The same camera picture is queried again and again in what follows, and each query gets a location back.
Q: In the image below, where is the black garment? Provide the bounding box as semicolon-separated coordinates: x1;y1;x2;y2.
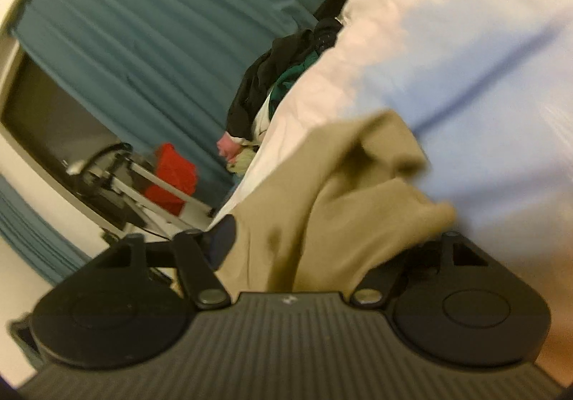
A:
226;17;345;145

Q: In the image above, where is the tan printed shirt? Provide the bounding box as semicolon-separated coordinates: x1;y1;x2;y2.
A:
208;110;458;293

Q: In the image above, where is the white metal rack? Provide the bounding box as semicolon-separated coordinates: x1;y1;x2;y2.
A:
67;149;214;231

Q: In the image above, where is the green garment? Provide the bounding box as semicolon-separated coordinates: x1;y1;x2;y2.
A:
269;54;324;101

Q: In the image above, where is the black cable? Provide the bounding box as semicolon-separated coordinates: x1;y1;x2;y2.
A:
81;142;131;179

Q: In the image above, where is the teal curtain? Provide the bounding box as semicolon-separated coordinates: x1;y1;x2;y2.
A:
0;176;92;285
11;0;342;213

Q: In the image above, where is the white bed sheet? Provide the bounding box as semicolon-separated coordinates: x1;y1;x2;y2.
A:
208;0;573;383

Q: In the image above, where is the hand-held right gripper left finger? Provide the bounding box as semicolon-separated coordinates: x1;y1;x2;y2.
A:
96;214;238;310

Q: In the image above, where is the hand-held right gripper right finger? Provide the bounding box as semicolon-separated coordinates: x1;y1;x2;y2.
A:
350;232;490;306

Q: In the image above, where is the red bag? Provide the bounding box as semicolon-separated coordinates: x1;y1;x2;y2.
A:
143;142;200;206

